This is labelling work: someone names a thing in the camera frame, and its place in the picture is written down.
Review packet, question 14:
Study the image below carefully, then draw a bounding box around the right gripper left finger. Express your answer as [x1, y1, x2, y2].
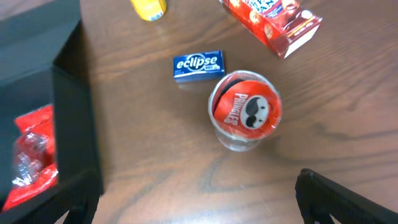
[63, 197, 99, 224]

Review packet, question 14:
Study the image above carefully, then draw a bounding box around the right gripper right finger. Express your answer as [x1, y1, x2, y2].
[295, 169, 397, 224]

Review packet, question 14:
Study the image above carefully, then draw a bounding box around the red hacks candy bag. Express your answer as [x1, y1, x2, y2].
[2, 104, 58, 211]

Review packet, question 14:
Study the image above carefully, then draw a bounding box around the red pringles can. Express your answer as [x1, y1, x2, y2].
[208, 70, 282, 152]

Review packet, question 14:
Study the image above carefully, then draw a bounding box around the dark green box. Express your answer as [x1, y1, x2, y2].
[1, 0, 103, 223]

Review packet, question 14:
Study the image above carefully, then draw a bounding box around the blue eclipse mint tin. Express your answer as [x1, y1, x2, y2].
[173, 50, 225, 83]

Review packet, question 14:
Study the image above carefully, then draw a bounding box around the red panda biscuit box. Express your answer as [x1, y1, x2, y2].
[220, 0, 323, 58]

